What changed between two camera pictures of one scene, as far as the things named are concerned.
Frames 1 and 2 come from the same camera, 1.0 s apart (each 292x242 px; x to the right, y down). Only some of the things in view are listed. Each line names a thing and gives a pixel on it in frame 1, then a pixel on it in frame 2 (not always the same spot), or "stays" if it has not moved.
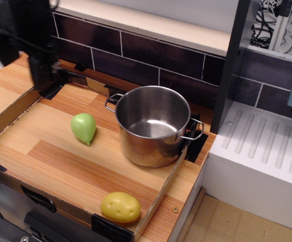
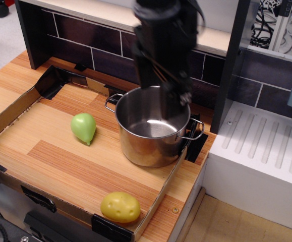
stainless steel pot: (154, 120) stays
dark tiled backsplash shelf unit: (200, 48) stays
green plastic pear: (83, 125) stays
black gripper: (35, 36) → (167, 44)
